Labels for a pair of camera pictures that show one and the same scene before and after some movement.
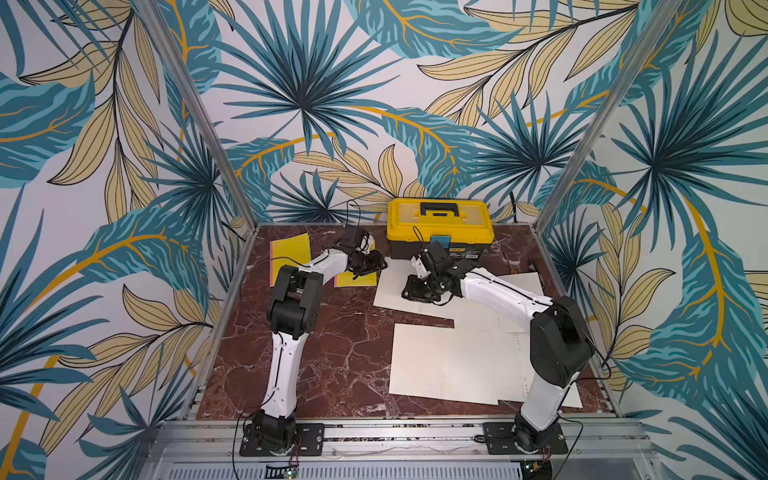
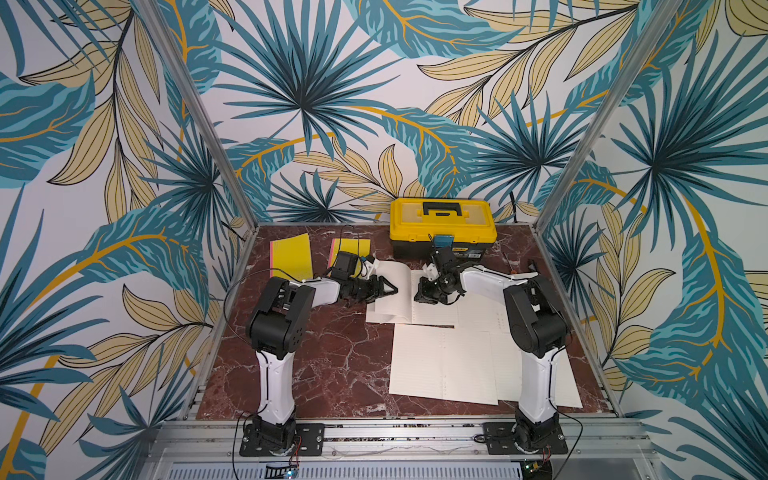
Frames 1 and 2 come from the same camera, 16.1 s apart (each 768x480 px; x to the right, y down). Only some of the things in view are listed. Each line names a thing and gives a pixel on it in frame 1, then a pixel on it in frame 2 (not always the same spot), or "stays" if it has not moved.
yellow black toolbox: [463, 224] stays
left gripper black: [375, 263] to [377, 289]
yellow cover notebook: [293, 251] stays
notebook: [515, 371] stays
